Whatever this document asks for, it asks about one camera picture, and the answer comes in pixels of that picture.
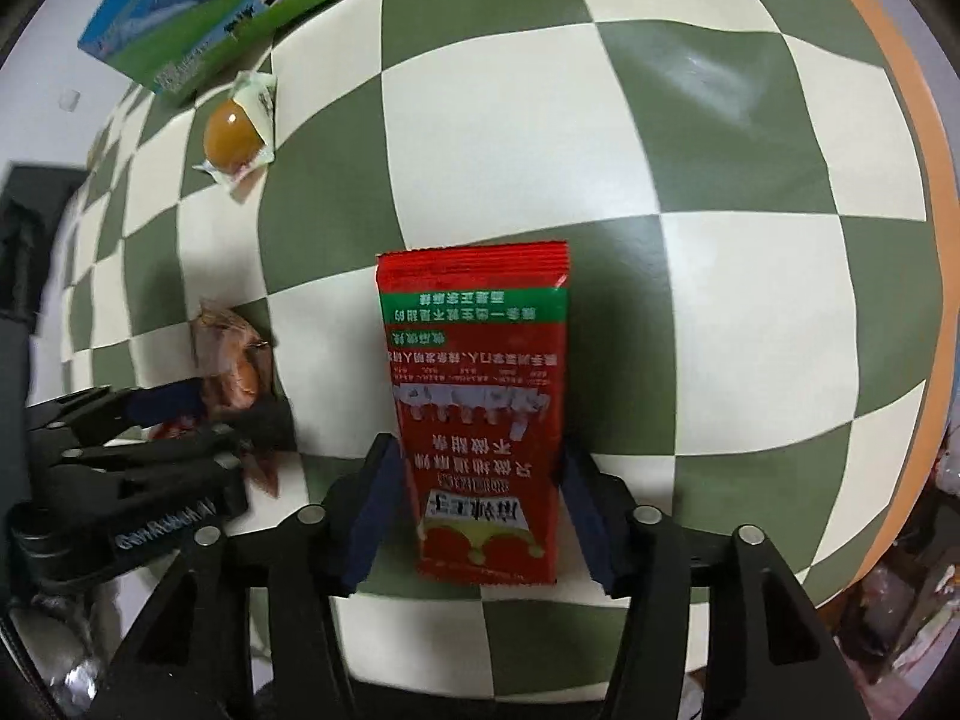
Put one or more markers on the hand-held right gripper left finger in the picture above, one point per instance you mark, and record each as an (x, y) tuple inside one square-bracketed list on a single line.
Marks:
[(371, 525)]

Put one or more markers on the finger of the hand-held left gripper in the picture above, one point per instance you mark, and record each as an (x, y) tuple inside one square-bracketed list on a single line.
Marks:
[(169, 401), (262, 427)]

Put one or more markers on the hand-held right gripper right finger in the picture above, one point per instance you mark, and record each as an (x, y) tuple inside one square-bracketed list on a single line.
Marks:
[(592, 532)]

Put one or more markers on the brown meat snack packet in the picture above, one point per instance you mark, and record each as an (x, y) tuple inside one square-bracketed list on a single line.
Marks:
[(232, 367)]

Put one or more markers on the long red snack packet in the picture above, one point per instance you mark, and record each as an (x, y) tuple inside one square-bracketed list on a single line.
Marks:
[(480, 360)]

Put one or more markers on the printed cardboard box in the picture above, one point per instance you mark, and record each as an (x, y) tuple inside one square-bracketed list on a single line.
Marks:
[(210, 22)]

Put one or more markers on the white crumpled plastic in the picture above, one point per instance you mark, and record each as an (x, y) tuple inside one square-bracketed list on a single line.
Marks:
[(60, 660)]

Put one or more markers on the dark blurred object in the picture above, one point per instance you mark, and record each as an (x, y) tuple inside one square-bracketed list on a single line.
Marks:
[(30, 255)]

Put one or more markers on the braised egg packet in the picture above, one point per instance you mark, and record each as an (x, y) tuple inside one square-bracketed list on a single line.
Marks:
[(229, 131)]

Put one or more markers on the green white checkered blanket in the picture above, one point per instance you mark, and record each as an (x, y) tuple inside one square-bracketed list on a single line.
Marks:
[(712, 277)]

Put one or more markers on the colourful clutter pile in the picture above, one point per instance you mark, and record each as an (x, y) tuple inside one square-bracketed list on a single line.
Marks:
[(915, 577)]

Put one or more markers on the white wall socket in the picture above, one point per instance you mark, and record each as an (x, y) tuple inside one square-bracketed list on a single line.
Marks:
[(69, 99)]

